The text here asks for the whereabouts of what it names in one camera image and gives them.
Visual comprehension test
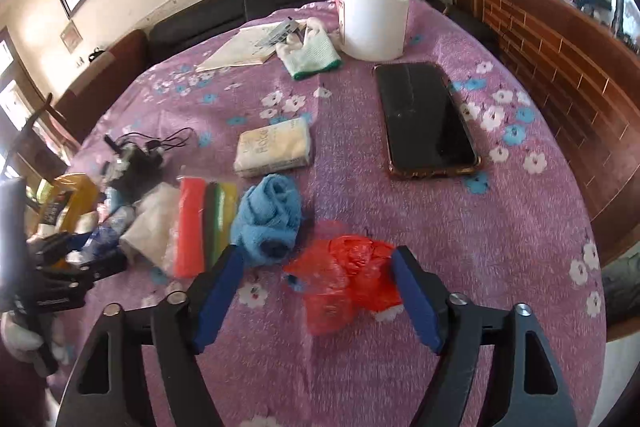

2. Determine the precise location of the wooden chair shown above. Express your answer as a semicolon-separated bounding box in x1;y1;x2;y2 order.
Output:
1;93;79;184

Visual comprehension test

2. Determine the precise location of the white plastic jar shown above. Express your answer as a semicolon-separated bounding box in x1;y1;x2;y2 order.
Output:
338;0;410;62

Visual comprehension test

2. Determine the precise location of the blue white plastic bag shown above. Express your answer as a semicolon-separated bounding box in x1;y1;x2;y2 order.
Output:
79;206;136;265

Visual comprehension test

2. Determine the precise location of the left gloved hand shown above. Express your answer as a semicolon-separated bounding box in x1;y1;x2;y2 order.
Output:
1;311;70;376

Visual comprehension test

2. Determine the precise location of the beige tissue packet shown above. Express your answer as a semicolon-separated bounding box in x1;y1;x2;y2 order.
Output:
233;118;311;178

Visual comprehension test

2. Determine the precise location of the black smartphone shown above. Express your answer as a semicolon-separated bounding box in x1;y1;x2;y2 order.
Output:
373;62;480;179

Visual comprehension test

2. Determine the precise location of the purple floral tablecloth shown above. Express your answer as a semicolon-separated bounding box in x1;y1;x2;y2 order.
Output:
72;0;605;426

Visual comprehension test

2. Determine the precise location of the black round device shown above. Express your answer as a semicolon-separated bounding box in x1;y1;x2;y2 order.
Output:
103;127;195;205

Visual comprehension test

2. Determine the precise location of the red plastic bag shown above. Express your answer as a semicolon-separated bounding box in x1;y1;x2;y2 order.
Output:
283;221;401;336

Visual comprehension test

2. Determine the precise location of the white work glove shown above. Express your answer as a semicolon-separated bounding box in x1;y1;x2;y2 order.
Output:
276;17;342;80

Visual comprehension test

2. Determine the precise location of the blue cloth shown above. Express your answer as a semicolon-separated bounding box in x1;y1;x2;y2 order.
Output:
231;174;303;268

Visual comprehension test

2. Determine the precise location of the yellow storage box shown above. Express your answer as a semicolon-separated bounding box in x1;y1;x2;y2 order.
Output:
35;173;100;239

